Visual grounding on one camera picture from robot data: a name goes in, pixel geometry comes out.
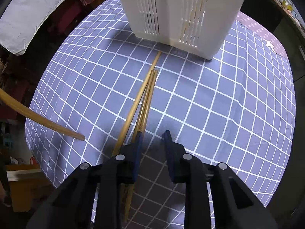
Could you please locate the brown wooden chopstick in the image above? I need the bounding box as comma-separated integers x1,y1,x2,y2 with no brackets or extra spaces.
123,70,158,210
124,70,158,222
112,51,161,157

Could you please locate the light wooden chopstick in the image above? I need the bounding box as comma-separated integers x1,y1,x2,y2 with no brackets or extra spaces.
1,89,85,141

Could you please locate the blue checkered tablecloth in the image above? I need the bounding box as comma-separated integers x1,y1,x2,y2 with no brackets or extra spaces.
25,0,296,228

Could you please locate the white slotted utensil holder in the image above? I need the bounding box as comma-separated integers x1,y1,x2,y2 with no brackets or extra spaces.
120,0,244,60

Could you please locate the pink patterned cloth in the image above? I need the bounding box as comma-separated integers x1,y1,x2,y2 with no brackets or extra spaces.
236,11,288,59

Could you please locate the white hanging sheet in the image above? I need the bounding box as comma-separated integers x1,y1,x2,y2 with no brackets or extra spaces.
1,0,65,55

